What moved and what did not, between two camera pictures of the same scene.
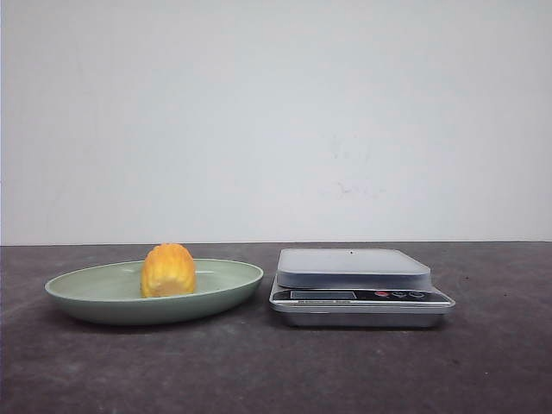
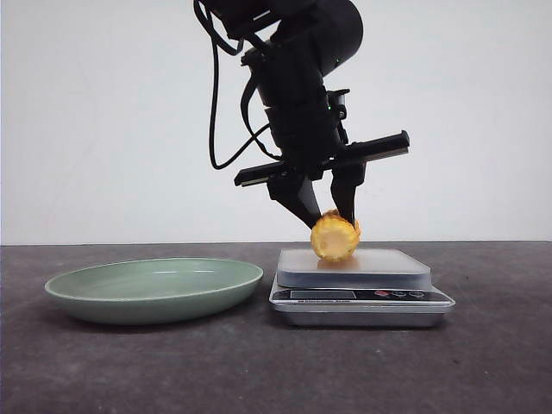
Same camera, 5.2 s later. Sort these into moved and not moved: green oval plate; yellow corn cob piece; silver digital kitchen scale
Moved: yellow corn cob piece
Not moved: green oval plate; silver digital kitchen scale
